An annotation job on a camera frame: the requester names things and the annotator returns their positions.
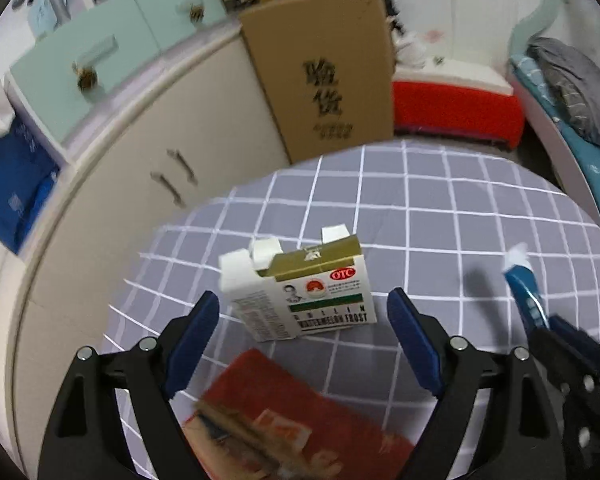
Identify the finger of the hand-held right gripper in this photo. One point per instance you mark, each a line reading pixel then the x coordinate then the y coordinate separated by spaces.
pixel 545 347
pixel 575 340

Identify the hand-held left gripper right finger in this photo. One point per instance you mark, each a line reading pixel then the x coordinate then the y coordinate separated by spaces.
pixel 415 345

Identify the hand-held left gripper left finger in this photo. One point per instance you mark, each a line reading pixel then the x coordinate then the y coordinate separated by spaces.
pixel 192 345

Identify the blue white snack wrapper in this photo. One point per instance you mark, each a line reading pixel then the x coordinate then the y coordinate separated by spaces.
pixel 525 290

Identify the red paper packet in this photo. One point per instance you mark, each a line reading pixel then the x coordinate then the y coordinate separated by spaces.
pixel 290 385

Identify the table with grey checked cloth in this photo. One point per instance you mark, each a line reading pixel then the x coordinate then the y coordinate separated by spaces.
pixel 430 210

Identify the bed with teal sheet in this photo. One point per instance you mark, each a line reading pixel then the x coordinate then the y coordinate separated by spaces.
pixel 595 170

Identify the beige low cabinet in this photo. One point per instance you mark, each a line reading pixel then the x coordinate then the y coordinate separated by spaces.
pixel 130 160

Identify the blue shopping bag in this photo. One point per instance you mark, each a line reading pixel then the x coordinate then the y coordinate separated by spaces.
pixel 10 185

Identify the red covered step platform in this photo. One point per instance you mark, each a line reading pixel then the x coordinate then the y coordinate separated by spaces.
pixel 455 105

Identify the grey quilt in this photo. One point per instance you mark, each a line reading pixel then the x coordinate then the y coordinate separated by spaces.
pixel 575 80

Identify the blue checked pillow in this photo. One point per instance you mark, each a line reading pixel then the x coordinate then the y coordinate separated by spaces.
pixel 530 72

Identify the white plastic bag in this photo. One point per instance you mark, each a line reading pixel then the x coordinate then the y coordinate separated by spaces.
pixel 410 47

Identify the wide teal drawer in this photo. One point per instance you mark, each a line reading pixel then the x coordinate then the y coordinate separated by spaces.
pixel 55 75

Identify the pale pink butterfly sticker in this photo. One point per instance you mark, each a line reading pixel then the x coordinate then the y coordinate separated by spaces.
pixel 432 35

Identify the large brown cardboard box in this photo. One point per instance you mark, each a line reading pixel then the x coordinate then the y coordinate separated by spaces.
pixel 305 35

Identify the black clothes heap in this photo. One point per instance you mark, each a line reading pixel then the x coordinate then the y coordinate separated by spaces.
pixel 392 10

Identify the white wardrobe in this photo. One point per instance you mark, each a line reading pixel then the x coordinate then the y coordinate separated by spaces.
pixel 470 10

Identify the narrow teal drawer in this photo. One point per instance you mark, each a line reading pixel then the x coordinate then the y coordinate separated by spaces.
pixel 175 0

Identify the mint drawer shelf unit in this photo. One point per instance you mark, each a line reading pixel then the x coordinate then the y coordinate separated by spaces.
pixel 40 10

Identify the teal bunk bed frame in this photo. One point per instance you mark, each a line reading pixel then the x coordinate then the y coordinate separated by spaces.
pixel 555 145

